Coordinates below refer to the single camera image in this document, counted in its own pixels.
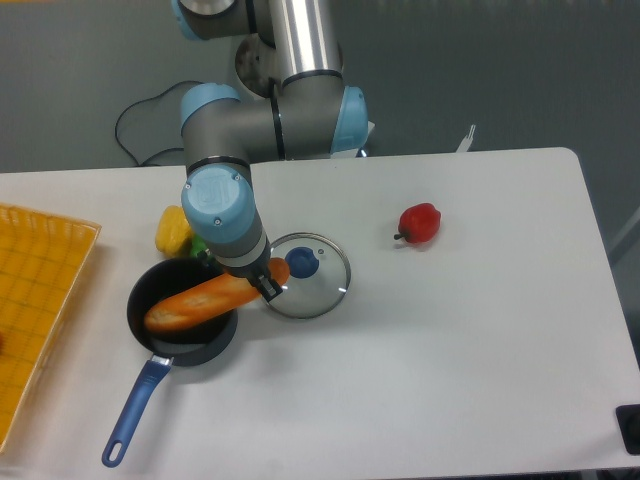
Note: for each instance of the glass lid blue knob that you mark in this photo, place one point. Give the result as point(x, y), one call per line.
point(320, 275)

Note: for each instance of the green bell pepper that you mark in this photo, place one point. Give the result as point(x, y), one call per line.
point(197, 247)

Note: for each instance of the orange plastic basket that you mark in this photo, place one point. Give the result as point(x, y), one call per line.
point(42, 257)

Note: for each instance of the yellow bell pepper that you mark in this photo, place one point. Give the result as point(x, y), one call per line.
point(173, 234)

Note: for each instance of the red bell pepper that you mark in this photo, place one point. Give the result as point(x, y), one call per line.
point(418, 224)

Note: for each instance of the black device at table edge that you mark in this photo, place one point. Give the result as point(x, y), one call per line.
point(628, 418)

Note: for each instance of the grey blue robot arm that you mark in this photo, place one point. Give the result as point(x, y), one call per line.
point(308, 112)

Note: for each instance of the long orange bread loaf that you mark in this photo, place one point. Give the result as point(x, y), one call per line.
point(188, 298)

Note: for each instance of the dark pot blue handle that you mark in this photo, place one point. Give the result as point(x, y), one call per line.
point(168, 351)

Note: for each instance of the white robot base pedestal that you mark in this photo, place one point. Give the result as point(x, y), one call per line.
point(257, 64)

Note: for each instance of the white metal mounting frame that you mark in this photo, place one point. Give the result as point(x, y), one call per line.
point(382, 141)

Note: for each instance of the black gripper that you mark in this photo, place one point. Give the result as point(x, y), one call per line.
point(256, 271)

